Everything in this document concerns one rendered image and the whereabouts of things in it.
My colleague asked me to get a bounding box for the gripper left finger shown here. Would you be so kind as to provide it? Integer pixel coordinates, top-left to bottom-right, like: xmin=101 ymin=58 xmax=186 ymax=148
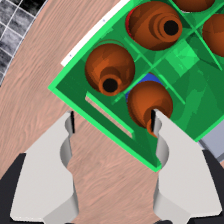
xmin=0 ymin=110 xmax=79 ymax=224

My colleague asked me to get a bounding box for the green bottle crate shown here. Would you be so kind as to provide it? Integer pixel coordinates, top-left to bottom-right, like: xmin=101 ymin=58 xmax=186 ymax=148
xmin=48 ymin=0 xmax=224 ymax=172

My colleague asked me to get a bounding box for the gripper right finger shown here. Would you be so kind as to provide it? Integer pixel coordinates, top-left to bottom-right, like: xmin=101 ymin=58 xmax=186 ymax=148
xmin=151 ymin=109 xmax=224 ymax=224

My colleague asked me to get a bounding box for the grey rectangular tray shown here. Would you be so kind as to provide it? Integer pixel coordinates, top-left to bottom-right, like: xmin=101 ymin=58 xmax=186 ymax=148
xmin=197 ymin=120 xmax=224 ymax=163

